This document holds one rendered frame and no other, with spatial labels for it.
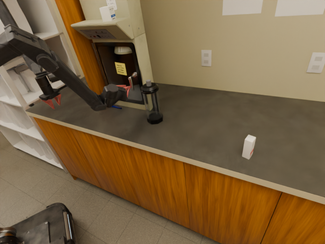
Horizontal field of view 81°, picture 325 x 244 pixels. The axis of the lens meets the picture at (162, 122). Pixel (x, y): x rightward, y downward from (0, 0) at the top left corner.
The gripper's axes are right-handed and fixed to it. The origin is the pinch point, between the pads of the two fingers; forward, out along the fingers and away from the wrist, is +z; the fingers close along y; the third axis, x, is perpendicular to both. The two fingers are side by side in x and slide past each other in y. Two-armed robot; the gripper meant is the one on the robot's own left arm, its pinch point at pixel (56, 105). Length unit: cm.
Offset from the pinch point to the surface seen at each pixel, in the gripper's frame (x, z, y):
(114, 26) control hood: -43, -39, 22
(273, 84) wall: -117, 11, 74
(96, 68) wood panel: -8.9, -11.1, 32.9
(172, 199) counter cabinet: -70, 67, 4
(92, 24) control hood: -31, -40, 21
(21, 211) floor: 77, 110, -44
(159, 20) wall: -39, -30, 75
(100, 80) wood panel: -8.9, -2.3, 32.6
